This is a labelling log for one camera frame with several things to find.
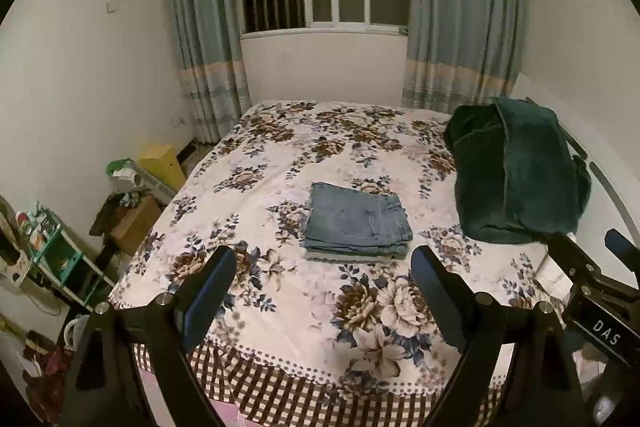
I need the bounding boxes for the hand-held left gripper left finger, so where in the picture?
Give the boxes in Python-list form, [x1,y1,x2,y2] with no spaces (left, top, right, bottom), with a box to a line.
[61,245,238,427]

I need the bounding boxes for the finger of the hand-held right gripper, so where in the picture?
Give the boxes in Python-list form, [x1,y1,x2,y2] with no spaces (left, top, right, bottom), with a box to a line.
[539,231,612,293]
[604,229,640,265]

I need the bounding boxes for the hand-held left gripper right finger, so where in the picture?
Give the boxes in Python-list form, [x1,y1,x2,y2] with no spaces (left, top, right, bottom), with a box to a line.
[410,245,587,427]

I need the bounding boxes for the blue denim pants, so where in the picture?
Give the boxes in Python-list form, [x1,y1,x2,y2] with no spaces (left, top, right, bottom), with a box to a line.
[302,182,414,264]

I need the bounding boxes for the white bed headboard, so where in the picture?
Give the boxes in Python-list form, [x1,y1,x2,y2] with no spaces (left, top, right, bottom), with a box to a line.
[510,72,640,258]

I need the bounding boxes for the dark green fleece blanket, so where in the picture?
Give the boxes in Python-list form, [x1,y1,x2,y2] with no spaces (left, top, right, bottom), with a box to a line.
[443,97,592,245]

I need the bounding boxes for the brown cardboard box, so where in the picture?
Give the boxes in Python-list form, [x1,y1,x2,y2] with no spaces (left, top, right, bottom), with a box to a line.
[110,196,163,257]

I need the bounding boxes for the checkered bed skirt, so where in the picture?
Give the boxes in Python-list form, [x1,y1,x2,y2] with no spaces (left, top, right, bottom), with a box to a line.
[134,341,516,427]

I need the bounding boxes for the yellow box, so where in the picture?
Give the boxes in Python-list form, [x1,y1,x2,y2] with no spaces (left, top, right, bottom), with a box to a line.
[138,144,188,194]

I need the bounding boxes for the floral bed sheet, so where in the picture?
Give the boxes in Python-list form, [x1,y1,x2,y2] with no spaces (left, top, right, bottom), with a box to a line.
[108,100,576,403]

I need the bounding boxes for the green and white container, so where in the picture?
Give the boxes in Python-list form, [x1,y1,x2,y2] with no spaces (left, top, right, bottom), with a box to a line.
[106,158,151,194]

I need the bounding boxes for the teal storage rack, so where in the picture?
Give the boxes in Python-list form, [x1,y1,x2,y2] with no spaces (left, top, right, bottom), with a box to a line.
[16,203,118,314]

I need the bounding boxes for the teal striped curtain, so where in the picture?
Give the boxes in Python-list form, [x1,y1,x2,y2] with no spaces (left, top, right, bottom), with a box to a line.
[161,0,252,144]
[401,0,525,112]

